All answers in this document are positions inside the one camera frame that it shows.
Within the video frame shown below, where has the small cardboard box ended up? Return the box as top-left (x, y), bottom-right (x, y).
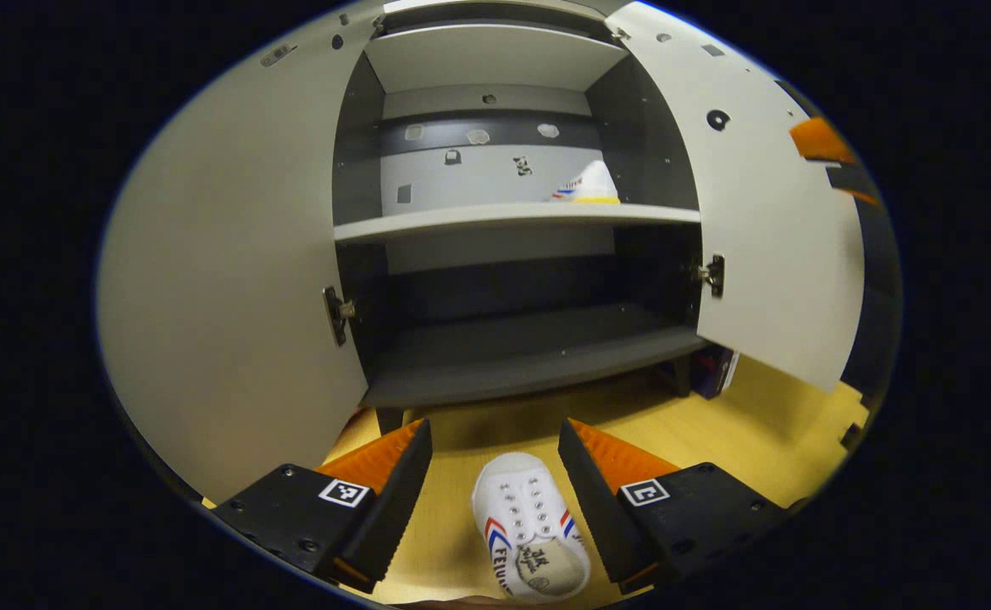
top-left (690, 346), bottom-right (740, 401)

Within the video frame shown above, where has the white striped canvas shoe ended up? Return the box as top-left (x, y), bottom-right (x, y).
top-left (472, 452), bottom-right (591, 604)
top-left (551, 160), bottom-right (621, 205)

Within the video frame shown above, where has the white grey shoe cabinet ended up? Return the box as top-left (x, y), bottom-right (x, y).
top-left (97, 0), bottom-right (869, 509)

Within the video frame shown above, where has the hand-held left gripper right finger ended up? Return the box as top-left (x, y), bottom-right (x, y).
top-left (557, 418), bottom-right (789, 596)

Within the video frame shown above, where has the shoe cabinet door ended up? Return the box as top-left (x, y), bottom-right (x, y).
top-left (606, 0), bottom-right (867, 393)
top-left (97, 0), bottom-right (395, 507)

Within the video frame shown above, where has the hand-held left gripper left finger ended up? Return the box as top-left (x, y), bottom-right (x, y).
top-left (212, 419), bottom-right (434, 594)

